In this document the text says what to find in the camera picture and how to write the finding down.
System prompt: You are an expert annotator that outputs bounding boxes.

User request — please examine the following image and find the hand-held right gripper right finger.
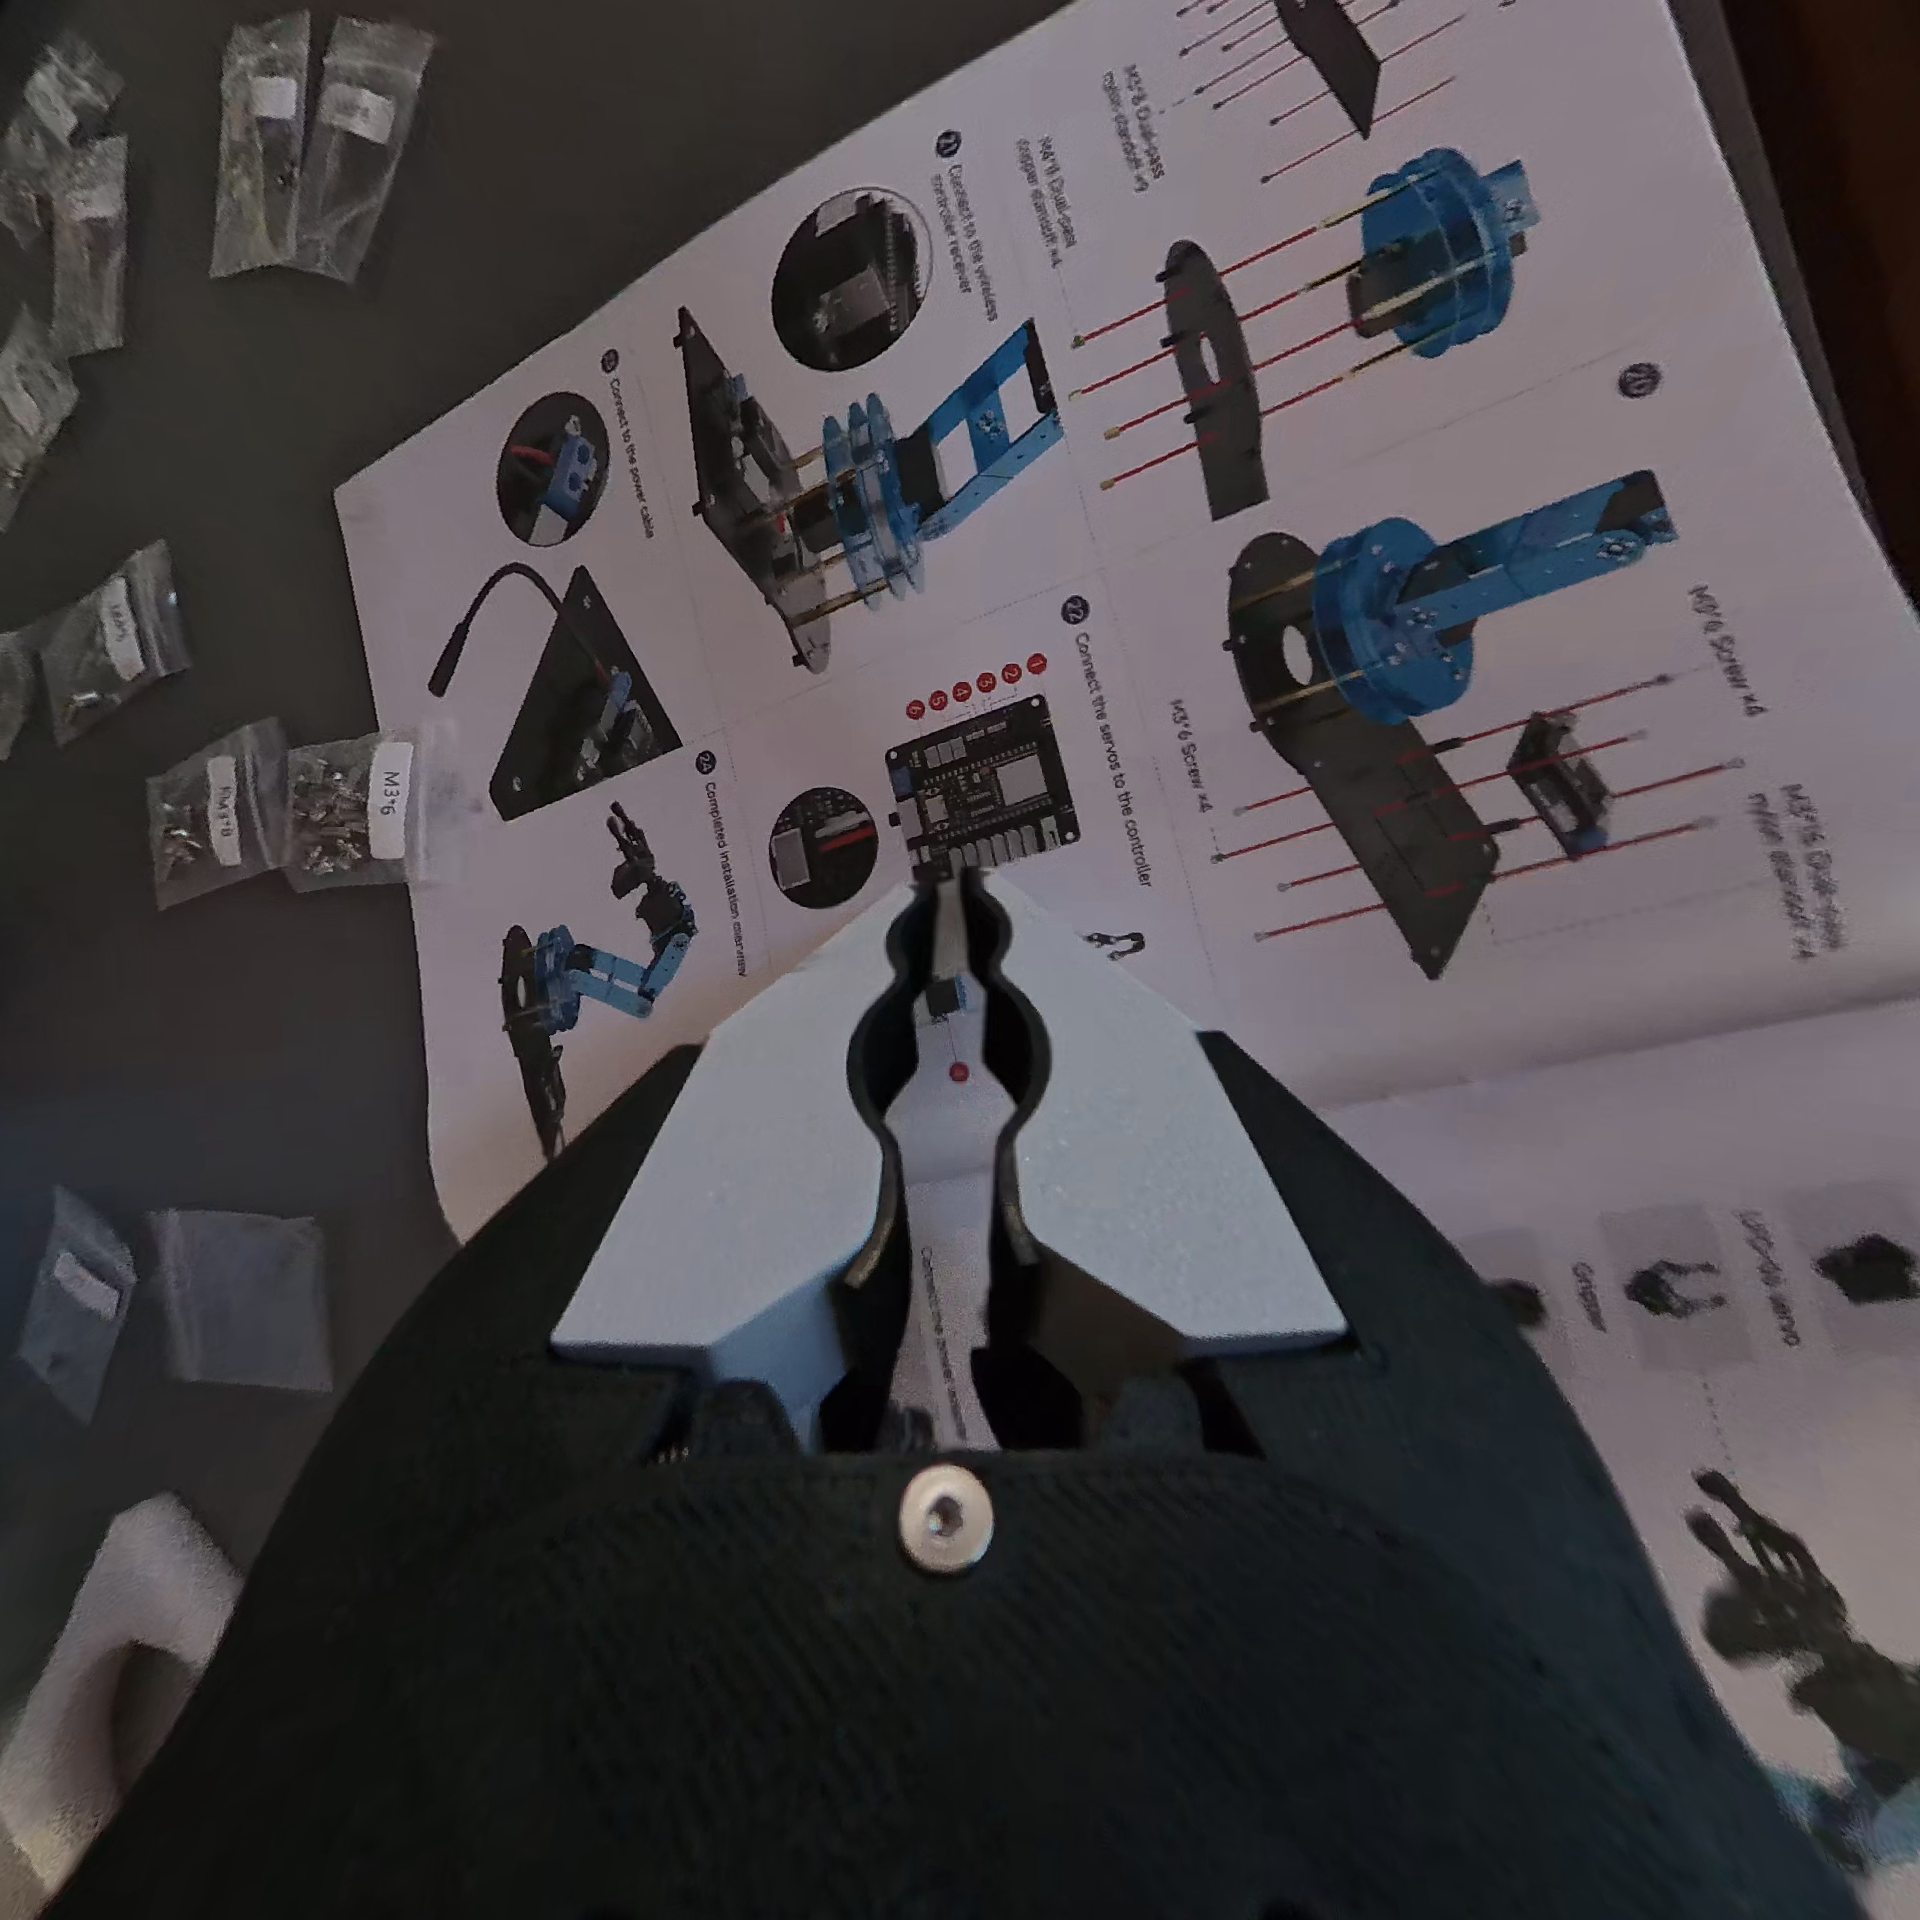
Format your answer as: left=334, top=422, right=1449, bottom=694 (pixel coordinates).
left=960, top=870, right=1347, bottom=1448

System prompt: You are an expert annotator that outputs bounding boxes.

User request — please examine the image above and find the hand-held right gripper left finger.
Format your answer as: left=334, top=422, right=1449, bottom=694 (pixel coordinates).
left=549, top=882, right=941, bottom=1452

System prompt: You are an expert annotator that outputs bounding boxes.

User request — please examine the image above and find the instruction manual booklet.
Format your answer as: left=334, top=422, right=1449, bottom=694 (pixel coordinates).
left=334, top=0, right=1920, bottom=1920

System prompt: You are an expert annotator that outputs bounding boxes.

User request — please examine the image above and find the dark desk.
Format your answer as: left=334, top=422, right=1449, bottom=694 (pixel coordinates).
left=0, top=0, right=1920, bottom=1920

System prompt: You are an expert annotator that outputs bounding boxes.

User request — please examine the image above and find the clear labelled screw bag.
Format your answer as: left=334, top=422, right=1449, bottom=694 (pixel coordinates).
left=281, top=724, right=471, bottom=896

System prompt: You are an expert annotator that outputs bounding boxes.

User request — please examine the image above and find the white foam square with hole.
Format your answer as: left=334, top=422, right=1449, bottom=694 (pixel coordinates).
left=0, top=1488, right=245, bottom=1920

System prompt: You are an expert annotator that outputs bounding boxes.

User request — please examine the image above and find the scattered group of screw bags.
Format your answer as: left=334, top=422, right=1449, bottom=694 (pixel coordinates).
left=0, top=12, right=465, bottom=1425

